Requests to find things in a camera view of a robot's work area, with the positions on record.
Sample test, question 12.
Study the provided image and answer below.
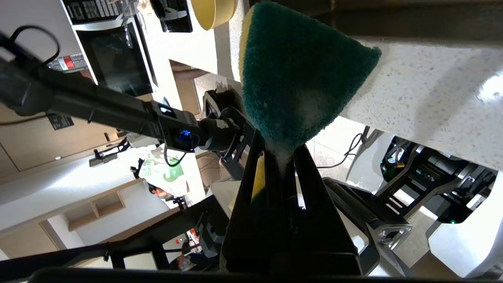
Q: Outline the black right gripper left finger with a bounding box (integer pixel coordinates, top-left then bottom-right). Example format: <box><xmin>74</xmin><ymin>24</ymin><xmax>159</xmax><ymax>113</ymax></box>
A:
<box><xmin>220</xmin><ymin>132</ymin><xmax>291</xmax><ymax>274</ymax></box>

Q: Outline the green and yellow sponge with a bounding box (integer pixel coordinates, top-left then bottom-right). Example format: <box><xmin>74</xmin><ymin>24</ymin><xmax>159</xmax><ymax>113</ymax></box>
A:
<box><xmin>239</xmin><ymin>1</ymin><xmax>382</xmax><ymax>209</ymax></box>

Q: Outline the black metal stand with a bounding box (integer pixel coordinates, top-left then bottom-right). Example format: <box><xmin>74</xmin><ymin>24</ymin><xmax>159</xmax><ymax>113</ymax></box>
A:
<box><xmin>0</xmin><ymin>195</ymin><xmax>220</xmax><ymax>276</ymax></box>

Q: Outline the white green printed bag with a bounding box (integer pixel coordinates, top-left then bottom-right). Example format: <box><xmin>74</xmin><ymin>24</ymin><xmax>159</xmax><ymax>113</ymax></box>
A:
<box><xmin>138</xmin><ymin>151</ymin><xmax>186</xmax><ymax>197</ymax></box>

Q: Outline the yellow plastic bowl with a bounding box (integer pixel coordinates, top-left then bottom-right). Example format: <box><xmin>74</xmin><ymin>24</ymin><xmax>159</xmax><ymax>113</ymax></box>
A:
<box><xmin>191</xmin><ymin>0</ymin><xmax>238</xmax><ymax>31</ymax></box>

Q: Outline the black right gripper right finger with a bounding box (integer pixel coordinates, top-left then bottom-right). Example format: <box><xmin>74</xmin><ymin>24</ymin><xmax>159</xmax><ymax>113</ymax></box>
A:
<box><xmin>286</xmin><ymin>145</ymin><xmax>361</xmax><ymax>276</ymax></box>

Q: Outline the black induction cooktop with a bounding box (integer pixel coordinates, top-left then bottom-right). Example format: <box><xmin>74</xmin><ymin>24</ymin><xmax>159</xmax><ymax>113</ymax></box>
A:
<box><xmin>151</xmin><ymin>0</ymin><xmax>193</xmax><ymax>33</ymax></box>

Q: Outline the wooden wall shelf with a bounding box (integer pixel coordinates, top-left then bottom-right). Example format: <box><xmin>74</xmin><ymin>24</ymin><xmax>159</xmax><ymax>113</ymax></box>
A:
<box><xmin>64</xmin><ymin>191</ymin><xmax>126</xmax><ymax>232</ymax></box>

